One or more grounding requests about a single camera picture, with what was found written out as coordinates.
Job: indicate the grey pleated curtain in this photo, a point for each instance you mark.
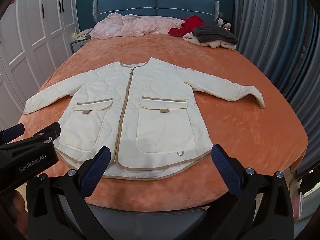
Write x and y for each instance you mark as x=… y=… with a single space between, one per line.
x=275 y=30

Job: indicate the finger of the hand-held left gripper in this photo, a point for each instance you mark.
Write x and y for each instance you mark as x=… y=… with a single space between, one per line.
x=11 y=132
x=47 y=130

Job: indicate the cream quilted jacket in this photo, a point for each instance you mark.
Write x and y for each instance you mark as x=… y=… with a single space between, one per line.
x=155 y=85

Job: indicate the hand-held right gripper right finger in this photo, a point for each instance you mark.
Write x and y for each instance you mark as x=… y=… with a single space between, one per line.
x=225 y=170

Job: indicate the white panelled wardrobe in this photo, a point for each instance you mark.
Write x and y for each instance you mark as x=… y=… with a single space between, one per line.
x=37 y=30

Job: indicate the red garment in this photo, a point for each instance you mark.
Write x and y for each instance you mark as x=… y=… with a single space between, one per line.
x=192 y=21

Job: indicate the cream fluffy garment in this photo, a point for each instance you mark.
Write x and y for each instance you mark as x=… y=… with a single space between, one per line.
x=191 y=38

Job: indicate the dark grey knitted sweater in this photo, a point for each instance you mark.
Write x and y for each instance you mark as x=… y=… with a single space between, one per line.
x=215 y=33

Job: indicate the grey nightstand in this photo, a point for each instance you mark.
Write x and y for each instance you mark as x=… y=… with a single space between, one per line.
x=77 y=45

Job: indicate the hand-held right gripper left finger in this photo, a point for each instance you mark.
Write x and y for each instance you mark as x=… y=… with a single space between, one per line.
x=96 y=172

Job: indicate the plush dolls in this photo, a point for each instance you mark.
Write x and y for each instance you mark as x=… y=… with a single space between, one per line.
x=226 y=24

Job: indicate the orange plush blanket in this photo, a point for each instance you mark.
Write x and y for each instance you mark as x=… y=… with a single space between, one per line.
x=225 y=55

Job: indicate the pink floral quilt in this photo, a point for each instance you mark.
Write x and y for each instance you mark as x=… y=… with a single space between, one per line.
x=135 y=23

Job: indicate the blue upholstered bed headboard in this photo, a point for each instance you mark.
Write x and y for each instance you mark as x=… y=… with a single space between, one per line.
x=175 y=2

